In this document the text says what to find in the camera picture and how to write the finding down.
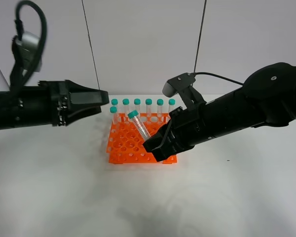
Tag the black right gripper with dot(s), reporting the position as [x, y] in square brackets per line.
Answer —
[182, 132]

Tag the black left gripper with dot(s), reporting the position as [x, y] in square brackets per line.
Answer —
[50, 103]

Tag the test tube teal cap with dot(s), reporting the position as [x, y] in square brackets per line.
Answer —
[139, 125]

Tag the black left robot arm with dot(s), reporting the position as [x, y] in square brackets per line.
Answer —
[8, 113]

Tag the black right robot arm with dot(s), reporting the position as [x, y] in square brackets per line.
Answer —
[266, 98]

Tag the orange test tube rack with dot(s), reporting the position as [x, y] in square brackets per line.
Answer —
[125, 144]

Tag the front-left racked test tube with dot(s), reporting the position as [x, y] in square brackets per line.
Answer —
[115, 116]

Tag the row tube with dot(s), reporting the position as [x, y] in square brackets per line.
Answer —
[171, 105]
[160, 103]
[126, 106]
[137, 104]
[148, 103]
[114, 102]

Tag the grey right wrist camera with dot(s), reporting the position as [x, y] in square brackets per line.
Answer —
[175, 85]

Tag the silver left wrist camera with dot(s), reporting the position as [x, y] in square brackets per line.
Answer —
[24, 49]

